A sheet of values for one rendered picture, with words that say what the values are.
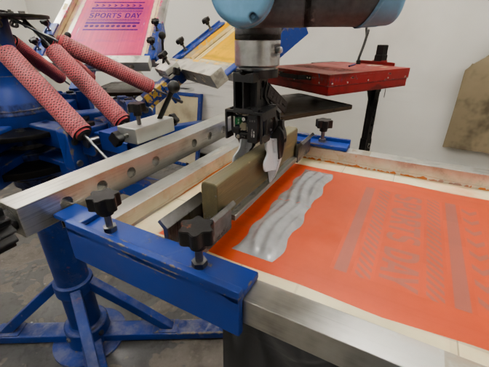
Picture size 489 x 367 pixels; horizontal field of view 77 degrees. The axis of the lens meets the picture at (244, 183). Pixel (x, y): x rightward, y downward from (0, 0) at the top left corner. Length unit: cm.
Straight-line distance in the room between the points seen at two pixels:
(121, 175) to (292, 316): 41
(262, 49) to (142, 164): 33
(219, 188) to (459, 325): 34
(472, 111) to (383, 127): 55
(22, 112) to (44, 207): 61
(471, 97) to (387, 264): 206
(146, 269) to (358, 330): 26
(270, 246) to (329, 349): 19
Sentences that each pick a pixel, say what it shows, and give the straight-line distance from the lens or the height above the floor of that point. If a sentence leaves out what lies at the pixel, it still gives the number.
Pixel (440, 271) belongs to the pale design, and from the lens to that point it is 53.
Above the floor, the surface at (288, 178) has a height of 96.
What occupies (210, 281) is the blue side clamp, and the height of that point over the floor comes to 101.
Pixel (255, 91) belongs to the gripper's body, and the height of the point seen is 118.
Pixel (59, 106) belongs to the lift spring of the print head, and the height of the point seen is 110.
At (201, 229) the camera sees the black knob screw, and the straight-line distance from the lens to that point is 36.
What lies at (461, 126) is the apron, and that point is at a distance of 253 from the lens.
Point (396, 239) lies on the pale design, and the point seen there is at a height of 96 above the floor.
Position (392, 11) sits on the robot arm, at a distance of 43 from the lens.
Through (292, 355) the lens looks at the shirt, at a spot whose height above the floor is 83.
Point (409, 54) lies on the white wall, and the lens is 252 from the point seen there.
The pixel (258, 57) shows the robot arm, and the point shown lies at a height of 123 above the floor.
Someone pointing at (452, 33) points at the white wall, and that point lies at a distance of 252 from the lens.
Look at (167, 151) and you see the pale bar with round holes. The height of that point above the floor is 103.
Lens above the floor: 126
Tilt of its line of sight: 26 degrees down
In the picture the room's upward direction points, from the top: straight up
